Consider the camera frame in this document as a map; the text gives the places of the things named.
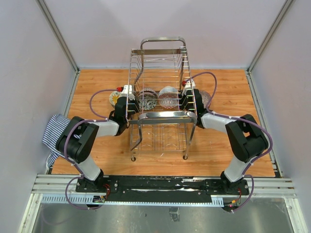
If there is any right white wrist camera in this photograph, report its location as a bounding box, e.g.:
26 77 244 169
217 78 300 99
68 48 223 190
182 79 196 96

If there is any blue striped cloth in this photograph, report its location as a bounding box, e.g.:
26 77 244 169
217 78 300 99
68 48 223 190
42 114 73 169

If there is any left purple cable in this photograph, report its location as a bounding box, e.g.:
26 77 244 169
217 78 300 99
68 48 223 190
41 86 123 225

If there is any aluminium frame rail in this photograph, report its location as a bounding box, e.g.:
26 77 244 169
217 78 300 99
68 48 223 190
36 0 80 73

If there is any brown diamond pattern bowl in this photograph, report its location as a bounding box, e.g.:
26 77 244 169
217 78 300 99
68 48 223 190
140 87 156 94

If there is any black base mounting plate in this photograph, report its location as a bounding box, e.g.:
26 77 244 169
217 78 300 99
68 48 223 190
75 175 249 197

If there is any plain white bowl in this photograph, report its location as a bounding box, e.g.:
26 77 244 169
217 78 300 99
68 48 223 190
159 86 178 94

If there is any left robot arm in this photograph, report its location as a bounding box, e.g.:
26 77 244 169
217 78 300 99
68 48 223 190
55 97 139 192

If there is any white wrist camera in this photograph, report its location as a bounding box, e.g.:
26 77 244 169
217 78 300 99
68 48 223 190
182 79 196 96
121 85 135 100

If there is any red geometric pattern bowl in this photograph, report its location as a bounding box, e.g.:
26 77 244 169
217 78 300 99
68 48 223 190
159 92 179 109

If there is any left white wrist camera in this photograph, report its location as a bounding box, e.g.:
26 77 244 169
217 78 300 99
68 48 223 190
121 85 135 100

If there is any silver wire dish rack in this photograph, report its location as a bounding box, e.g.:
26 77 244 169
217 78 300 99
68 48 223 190
127 36 197 161

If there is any red ikat pattern bowl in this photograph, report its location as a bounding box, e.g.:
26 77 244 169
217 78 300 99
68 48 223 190
199 90 211 108

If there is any grey slotted cable duct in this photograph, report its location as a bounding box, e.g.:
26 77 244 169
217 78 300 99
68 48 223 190
41 193 224 207

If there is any black leaf coral bowl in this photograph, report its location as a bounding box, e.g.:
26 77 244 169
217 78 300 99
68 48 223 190
138 94 157 111

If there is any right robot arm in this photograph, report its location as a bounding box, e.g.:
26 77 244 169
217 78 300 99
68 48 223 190
178 89 273 194

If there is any yellow rim leaf bowl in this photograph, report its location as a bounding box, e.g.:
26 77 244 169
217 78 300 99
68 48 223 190
109 91 121 108

